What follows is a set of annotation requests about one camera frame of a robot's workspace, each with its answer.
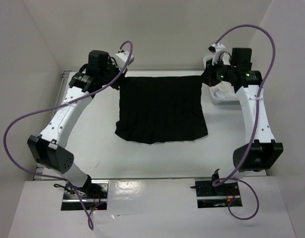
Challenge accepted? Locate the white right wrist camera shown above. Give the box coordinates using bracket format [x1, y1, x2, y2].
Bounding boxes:
[208, 43, 226, 65]

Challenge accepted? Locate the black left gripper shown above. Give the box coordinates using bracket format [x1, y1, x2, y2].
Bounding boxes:
[100, 59, 127, 90]

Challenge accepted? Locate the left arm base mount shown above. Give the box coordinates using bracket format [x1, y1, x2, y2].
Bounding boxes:
[54, 179, 109, 211]

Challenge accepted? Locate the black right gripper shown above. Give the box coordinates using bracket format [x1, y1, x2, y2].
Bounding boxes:
[199, 57, 237, 87]

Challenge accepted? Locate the white crumpled skirt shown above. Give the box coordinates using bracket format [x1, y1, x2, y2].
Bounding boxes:
[213, 82, 236, 100]

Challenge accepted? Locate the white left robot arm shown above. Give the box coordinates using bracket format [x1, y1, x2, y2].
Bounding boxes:
[27, 50, 134, 198]

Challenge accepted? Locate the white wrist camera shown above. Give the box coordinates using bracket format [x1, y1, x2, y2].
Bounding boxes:
[114, 51, 134, 69]
[208, 43, 226, 65]

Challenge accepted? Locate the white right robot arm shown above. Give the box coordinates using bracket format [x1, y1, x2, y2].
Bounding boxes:
[202, 43, 284, 195]

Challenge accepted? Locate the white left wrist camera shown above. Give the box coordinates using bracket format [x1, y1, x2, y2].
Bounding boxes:
[114, 51, 134, 69]

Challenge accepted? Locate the white plastic basket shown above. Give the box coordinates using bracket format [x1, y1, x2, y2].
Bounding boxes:
[203, 51, 239, 105]

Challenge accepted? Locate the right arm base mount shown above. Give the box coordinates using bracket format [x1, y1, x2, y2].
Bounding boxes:
[190, 179, 243, 209]

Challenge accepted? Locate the black pleated skirt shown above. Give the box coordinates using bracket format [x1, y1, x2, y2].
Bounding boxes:
[115, 75, 208, 144]

